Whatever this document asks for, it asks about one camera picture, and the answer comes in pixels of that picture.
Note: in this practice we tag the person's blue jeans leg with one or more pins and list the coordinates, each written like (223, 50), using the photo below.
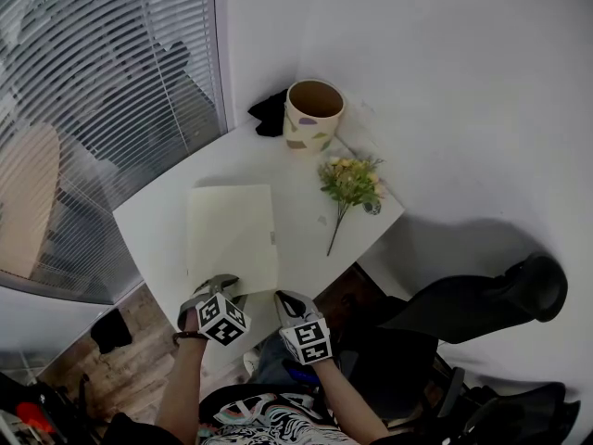
(278, 359)

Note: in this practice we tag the beige board behind blinds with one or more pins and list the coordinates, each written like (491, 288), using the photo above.
(28, 197)

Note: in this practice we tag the cream paper notebook item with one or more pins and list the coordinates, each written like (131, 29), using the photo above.
(231, 237)

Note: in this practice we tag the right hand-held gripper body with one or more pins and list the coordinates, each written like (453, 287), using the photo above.
(309, 339)

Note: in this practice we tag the person's left forearm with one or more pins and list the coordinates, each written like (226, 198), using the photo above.
(181, 387)

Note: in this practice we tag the red tool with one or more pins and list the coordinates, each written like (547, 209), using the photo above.
(33, 416)

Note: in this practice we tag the black cloth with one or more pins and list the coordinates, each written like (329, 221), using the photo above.
(268, 114)

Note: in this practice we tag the person's right forearm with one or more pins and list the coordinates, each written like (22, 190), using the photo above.
(346, 401)

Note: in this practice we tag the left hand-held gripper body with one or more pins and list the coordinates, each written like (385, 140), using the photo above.
(221, 321)

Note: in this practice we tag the white window blinds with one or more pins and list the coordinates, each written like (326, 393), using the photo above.
(102, 109)

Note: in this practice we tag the person's white shoe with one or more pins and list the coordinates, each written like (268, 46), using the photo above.
(251, 362)

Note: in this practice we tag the black bag on floor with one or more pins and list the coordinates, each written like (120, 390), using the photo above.
(111, 331)

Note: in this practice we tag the cream pot with coloured patches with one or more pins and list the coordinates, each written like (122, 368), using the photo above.
(309, 128)

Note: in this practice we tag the person's printed black shirt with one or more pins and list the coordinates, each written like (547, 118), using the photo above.
(264, 417)

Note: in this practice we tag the artificial yellow flower bouquet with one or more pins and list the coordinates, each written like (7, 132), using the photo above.
(352, 183)

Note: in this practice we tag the black office chair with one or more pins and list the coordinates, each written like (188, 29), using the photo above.
(463, 308)

